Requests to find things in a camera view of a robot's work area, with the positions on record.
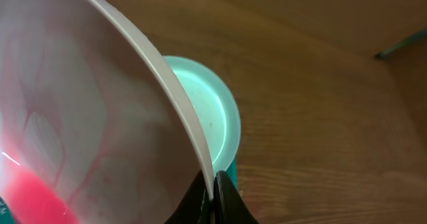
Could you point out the teal plastic tray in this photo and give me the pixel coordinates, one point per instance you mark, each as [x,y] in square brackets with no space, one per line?
[232,173]

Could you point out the light blue plastic plate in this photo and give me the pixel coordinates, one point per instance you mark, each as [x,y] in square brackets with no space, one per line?
[215,107]

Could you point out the white plastic plate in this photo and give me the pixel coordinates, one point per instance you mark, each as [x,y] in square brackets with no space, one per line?
[95,126]

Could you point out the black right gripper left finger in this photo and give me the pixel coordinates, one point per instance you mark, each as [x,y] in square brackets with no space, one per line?
[194,208]

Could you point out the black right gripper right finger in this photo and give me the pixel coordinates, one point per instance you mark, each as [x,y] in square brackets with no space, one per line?
[229,207]

